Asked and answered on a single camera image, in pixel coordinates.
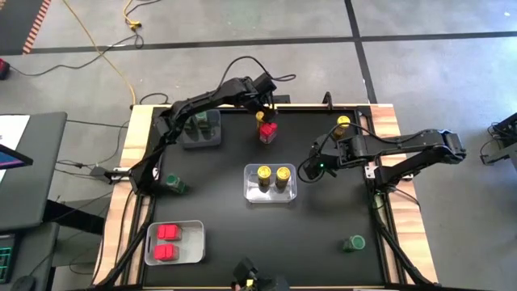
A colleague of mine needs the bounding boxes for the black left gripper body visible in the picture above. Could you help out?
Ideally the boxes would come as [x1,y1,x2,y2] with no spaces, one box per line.
[242,78,280,117]

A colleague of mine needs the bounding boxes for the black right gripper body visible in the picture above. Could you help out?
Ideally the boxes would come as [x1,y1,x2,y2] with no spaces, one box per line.
[309,135,349,173]

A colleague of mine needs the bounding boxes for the clear plastic bin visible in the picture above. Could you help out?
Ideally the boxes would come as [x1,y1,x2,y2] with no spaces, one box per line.
[243,162,298,204]

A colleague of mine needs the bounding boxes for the black computer mouse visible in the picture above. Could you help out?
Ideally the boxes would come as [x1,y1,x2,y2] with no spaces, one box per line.
[10,275,37,291]

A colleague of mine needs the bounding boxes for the black left camera cable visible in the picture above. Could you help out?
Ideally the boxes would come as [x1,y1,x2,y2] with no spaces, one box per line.
[217,55,297,96]

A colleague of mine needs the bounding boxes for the black equipment with cables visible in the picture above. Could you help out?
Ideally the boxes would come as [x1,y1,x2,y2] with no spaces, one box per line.
[479,112,517,167]

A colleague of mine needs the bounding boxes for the dark translucent plastic bin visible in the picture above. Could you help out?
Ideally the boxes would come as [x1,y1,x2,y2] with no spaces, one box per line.
[177,108,222,150]

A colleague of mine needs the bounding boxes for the grey side desk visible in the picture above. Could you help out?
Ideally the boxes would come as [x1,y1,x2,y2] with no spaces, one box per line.
[0,112,68,234]

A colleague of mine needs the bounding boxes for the long yellow cable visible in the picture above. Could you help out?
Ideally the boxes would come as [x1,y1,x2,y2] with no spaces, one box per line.
[61,0,137,105]

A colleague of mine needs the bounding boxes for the white paper sheet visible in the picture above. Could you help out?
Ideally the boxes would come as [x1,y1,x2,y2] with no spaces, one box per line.
[0,115,32,153]

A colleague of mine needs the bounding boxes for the red-lidded smoked paprika tin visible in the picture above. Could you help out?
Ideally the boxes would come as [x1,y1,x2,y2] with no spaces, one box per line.
[156,223,183,243]
[258,121,279,146]
[153,242,180,262]

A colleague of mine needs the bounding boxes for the tablet with lit screen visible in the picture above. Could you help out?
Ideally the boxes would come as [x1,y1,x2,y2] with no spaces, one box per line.
[0,143,34,171]

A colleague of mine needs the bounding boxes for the black metal table frame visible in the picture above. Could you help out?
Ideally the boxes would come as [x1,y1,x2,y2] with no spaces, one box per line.
[91,103,439,291]

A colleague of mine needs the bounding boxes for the white plastic bin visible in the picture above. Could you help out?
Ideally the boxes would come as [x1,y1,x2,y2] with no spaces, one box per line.
[144,220,206,267]

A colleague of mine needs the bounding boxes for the black mat orange striped edge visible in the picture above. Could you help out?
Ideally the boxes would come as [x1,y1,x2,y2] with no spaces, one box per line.
[0,0,53,56]

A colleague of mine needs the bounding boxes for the yellow extension cord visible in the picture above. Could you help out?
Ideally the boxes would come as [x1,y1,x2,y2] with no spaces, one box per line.
[122,0,162,30]

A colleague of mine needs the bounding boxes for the black floor cable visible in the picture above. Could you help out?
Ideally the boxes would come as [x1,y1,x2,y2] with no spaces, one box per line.
[7,32,145,78]

